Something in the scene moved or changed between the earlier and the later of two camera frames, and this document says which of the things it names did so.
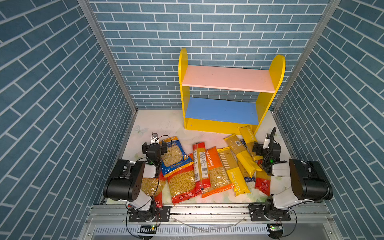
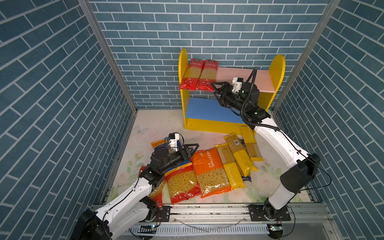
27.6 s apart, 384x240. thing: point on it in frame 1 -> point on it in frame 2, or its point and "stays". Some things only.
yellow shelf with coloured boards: [221, 100] stays
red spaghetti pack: [263, 181] -> [208, 76]
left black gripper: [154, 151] -> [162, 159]
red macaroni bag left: [154, 187] stays
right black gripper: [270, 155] -> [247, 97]
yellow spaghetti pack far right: [249, 139] stays
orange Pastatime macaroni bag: [220, 181] stays
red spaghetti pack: [201, 178] -> [190, 82]
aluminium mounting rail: [210, 215] stays
